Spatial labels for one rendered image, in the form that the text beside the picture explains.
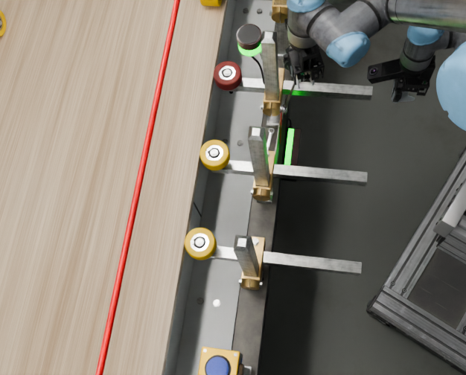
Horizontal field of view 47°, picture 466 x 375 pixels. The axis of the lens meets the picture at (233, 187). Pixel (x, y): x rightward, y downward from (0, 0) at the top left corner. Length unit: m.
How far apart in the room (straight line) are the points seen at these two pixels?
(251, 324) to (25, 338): 0.59
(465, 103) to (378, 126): 1.72
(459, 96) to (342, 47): 0.35
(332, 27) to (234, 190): 0.77
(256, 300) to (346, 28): 0.80
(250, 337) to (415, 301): 0.76
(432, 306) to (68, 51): 1.50
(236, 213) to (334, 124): 0.95
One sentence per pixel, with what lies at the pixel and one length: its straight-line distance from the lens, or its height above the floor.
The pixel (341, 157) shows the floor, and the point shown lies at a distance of 2.44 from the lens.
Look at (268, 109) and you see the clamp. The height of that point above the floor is 0.86.
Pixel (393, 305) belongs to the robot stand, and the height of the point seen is 0.23.
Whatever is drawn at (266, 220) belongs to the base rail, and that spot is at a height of 0.70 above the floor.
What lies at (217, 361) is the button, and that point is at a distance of 1.01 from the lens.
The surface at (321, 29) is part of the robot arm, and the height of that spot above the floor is 1.33.
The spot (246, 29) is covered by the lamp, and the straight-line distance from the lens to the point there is 1.35.
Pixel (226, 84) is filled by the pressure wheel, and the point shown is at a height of 0.91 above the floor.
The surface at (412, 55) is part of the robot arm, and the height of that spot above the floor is 1.09.
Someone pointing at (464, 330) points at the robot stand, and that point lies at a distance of 2.10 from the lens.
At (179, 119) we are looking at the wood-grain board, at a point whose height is 0.90.
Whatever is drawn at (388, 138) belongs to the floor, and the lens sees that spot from 2.50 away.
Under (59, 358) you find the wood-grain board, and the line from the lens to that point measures 1.44.
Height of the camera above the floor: 2.23
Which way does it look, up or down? 69 degrees down
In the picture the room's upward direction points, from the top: 17 degrees counter-clockwise
